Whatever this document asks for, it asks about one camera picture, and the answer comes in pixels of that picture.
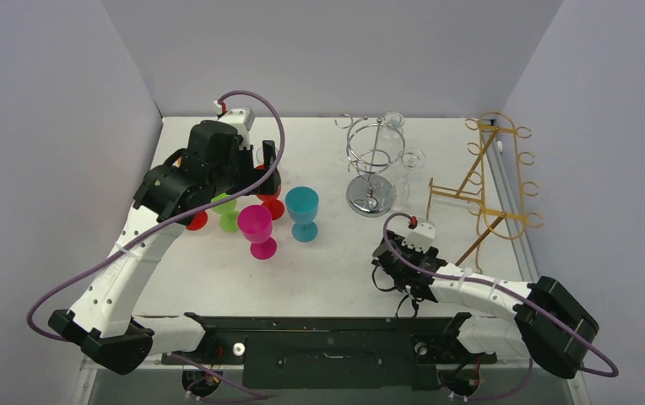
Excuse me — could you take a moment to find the red plastic wine glass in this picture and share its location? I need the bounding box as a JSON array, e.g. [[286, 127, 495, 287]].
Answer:
[[187, 211, 209, 231]]

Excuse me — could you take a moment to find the clear stemmed wine glass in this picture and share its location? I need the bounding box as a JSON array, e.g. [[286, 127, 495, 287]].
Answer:
[[391, 148, 427, 212]]

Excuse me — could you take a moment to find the green plastic wine glass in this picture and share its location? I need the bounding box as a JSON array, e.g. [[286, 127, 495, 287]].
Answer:
[[212, 199, 240, 233]]

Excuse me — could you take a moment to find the chrome spiral glass rack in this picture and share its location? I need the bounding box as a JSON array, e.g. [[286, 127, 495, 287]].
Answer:
[[334, 114, 406, 218]]

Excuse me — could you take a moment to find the blue plastic wine glass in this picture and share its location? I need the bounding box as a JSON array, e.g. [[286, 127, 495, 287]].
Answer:
[[285, 186, 319, 243]]

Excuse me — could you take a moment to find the pink plastic wine glass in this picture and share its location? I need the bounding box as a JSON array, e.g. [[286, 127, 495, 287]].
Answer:
[[237, 205, 277, 260]]

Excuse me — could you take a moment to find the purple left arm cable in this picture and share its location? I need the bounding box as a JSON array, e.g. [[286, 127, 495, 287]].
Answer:
[[25, 89, 287, 403]]

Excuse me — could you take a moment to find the patterned clear glass goblet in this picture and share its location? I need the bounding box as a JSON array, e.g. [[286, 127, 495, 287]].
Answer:
[[255, 146, 266, 165]]

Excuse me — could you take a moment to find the gold wire glass rack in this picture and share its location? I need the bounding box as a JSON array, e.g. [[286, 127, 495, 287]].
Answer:
[[425, 111, 545, 273]]

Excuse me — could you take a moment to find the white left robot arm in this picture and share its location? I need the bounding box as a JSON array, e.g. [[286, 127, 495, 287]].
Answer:
[[48, 120, 283, 375]]

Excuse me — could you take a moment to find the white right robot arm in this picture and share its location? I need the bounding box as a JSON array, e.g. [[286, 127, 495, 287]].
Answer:
[[372, 232, 618, 379]]

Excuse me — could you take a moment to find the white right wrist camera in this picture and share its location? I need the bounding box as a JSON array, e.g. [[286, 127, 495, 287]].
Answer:
[[402, 216, 436, 253]]

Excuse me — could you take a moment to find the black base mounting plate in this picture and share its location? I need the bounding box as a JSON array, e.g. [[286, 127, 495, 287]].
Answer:
[[162, 313, 497, 403]]

